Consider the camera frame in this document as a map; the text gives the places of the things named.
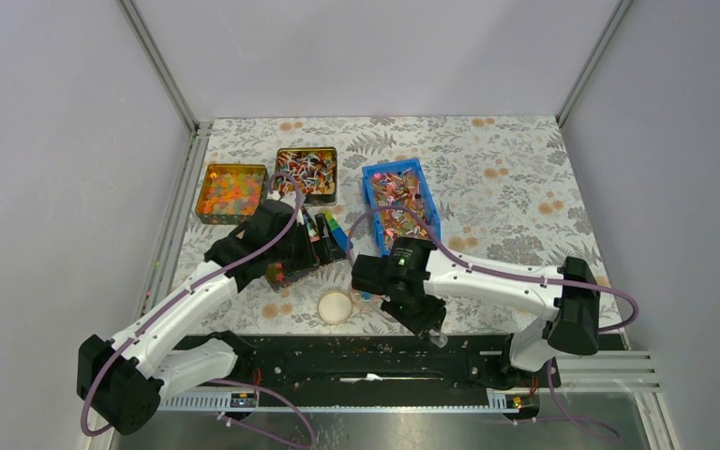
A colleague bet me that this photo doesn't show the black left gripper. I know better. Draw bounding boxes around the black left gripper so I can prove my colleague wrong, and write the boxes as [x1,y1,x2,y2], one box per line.
[268,214,346,274]

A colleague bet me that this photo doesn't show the clear round glass jar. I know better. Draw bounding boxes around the clear round glass jar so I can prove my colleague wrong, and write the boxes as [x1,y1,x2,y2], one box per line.
[348,286,395,323]

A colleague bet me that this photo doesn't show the round cream jar lid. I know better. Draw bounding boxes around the round cream jar lid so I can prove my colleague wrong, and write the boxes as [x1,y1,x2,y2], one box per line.
[317,291,353,325]

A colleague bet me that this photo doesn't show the translucent plastic scoop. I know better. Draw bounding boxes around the translucent plastic scoop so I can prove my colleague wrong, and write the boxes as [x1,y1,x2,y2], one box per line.
[427,330,448,348]

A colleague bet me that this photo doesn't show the blue plastic candy bin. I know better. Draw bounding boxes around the blue plastic candy bin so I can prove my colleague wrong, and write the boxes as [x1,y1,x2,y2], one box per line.
[362,158,442,255]

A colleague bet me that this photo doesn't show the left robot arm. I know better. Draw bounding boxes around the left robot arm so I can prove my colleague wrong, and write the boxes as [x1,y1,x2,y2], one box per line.
[76,200,315,437]

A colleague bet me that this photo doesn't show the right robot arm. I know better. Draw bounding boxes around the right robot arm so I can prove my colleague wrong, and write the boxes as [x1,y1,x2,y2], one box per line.
[351,238,600,386]

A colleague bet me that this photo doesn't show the tin of star candies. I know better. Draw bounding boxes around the tin of star candies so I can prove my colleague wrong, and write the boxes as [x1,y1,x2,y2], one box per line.
[265,262,318,293]

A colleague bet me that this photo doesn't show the gold tin orange candies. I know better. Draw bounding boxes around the gold tin orange candies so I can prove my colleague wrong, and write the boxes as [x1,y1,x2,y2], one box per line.
[194,164,267,225]

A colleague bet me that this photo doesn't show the stacked toy brick block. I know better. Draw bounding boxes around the stacked toy brick block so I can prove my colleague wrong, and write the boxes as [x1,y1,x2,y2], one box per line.
[323,210,348,251]

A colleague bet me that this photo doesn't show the gold tin with lollipops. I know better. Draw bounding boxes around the gold tin with lollipops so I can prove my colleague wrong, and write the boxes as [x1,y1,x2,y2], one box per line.
[275,147,338,205]

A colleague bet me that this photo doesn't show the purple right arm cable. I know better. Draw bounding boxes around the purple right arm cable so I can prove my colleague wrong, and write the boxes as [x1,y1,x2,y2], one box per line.
[345,204,640,335]

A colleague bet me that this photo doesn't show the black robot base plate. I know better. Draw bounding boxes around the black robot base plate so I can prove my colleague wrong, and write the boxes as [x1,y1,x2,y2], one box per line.
[167,332,628,410]

